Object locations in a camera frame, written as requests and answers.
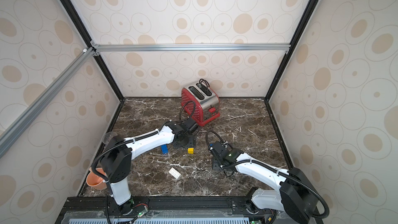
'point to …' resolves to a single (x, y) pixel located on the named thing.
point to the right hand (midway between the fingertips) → (221, 163)
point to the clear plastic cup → (108, 136)
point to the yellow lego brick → (190, 150)
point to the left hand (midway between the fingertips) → (194, 145)
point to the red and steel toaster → (201, 101)
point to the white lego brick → (174, 172)
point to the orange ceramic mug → (95, 181)
